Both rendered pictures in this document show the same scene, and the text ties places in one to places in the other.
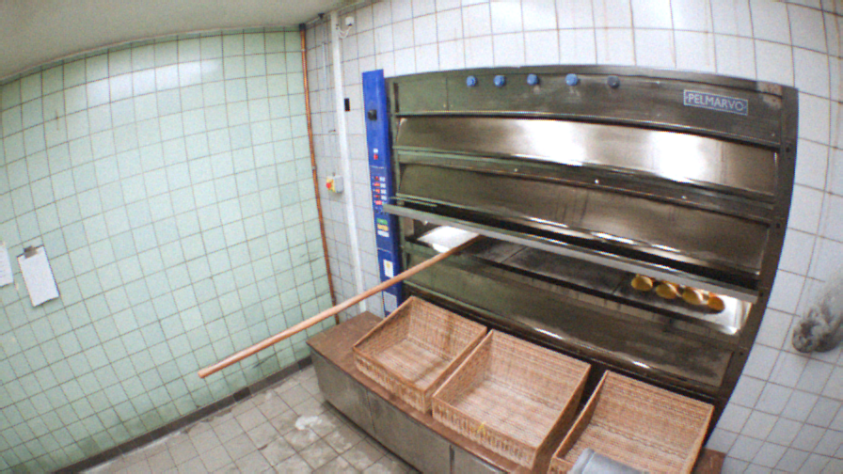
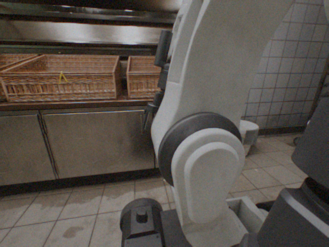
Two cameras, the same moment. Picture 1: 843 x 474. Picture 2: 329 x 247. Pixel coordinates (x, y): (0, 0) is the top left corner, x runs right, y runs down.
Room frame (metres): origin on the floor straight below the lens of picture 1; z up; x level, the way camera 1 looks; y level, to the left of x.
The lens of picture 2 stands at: (0.19, 0.18, 0.74)
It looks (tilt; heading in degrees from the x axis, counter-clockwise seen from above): 19 degrees down; 304
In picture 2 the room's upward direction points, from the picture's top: straight up
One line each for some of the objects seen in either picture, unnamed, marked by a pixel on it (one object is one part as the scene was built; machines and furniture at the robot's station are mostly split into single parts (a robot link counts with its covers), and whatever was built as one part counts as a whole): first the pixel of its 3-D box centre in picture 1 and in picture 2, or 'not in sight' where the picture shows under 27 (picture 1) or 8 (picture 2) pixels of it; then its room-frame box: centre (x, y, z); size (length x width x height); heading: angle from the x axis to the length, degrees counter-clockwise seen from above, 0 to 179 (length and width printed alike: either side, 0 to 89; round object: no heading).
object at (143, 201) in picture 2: not in sight; (142, 218); (0.57, -0.18, 0.10); 0.20 x 0.05 x 0.20; 45
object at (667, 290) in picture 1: (687, 270); not in sight; (1.40, -1.27, 1.21); 0.61 x 0.48 x 0.06; 135
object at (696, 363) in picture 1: (545, 313); (79, 32); (1.50, -0.54, 1.02); 1.79 x 0.11 x 0.19; 45
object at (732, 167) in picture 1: (553, 139); not in sight; (1.50, -0.54, 1.80); 1.79 x 0.11 x 0.19; 45
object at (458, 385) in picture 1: (511, 394); (75, 74); (1.30, -0.36, 0.72); 0.56 x 0.49 x 0.28; 46
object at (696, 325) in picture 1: (550, 284); (77, 11); (1.51, -0.56, 1.16); 1.80 x 0.06 x 0.04; 45
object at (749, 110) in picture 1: (555, 90); not in sight; (1.51, -0.56, 1.99); 1.80 x 0.08 x 0.21; 45
